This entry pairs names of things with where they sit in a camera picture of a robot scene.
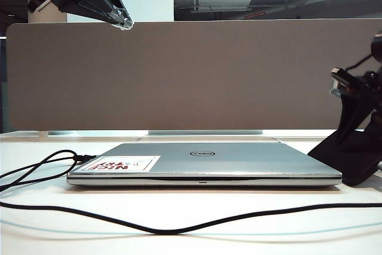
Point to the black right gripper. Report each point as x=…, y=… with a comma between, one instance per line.
x=352, y=84

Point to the black smartphone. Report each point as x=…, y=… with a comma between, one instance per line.
x=352, y=162

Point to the brown desk divider panel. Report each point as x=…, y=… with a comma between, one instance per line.
x=209, y=76

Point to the silver Dell laptop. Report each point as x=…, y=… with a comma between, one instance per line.
x=238, y=162

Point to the white Nice Try sticker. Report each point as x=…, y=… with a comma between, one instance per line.
x=119, y=165

